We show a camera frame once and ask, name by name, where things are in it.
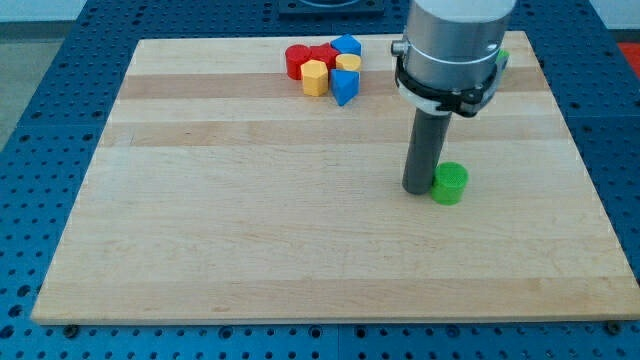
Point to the green cylinder block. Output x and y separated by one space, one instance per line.
450 181

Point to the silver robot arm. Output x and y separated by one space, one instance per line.
449 59

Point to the green block behind arm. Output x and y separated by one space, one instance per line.
502 58

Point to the wooden board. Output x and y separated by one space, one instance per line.
220 193

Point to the blue triangle block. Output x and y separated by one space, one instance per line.
345 85

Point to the yellow hexagon block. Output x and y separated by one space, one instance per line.
315 78

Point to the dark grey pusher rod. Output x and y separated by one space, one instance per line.
425 146

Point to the yellow cylinder block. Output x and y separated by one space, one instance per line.
348 62

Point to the red star block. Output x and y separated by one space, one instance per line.
325 53

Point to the red cylinder block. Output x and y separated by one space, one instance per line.
295 56

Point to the blue cube block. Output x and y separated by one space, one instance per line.
347 44

